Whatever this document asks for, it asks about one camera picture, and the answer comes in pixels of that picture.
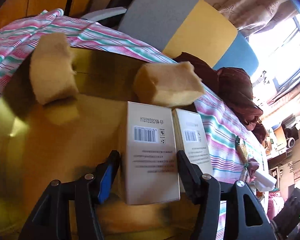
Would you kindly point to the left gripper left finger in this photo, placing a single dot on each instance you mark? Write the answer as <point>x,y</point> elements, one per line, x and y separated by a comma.
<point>50,217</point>

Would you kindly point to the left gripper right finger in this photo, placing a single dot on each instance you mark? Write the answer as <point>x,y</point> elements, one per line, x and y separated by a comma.
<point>245,217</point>

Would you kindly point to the beige carton box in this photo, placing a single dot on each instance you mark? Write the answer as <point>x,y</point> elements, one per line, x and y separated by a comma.
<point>190,137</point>
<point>148,155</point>

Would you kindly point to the yellow sponge block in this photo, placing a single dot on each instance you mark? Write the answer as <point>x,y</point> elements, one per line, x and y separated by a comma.
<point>168,85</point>
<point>51,74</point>

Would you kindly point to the pink sock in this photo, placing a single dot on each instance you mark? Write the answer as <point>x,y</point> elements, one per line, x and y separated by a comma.
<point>253,165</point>

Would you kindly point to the green cracker packet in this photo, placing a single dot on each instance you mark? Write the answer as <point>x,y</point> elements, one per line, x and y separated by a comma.
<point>243,155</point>

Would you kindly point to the striped bed sheet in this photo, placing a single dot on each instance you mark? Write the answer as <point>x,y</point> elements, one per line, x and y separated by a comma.
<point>19,39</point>

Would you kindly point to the black speaker set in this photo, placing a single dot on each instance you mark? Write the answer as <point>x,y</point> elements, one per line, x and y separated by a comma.
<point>291,127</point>

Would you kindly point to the gold metal tin box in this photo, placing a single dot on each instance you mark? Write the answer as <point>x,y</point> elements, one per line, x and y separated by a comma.
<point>62,140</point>

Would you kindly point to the dark red cloth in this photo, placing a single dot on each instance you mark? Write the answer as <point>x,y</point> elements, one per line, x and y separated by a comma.
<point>234,87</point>

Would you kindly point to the patterned beige curtain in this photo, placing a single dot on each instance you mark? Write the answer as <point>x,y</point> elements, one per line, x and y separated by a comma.
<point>257,16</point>

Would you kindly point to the grey yellow blue chair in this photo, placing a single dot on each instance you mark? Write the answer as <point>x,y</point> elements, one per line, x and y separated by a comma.
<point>184,26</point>

